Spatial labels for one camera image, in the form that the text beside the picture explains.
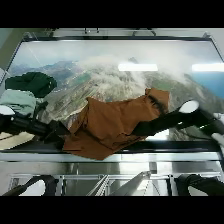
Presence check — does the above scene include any brown shirt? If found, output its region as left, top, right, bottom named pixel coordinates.
left=62, top=87, right=171, bottom=161

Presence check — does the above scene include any silver frame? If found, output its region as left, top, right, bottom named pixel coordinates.
left=0, top=27, right=224, bottom=197

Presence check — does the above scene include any cream garment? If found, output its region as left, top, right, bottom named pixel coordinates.
left=0, top=131, right=33, bottom=151

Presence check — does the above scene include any pale green garment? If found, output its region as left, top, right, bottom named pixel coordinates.
left=0, top=89, right=44, bottom=118

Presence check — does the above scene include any dark green garment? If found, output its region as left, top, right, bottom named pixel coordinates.
left=4, top=71, right=58, bottom=99

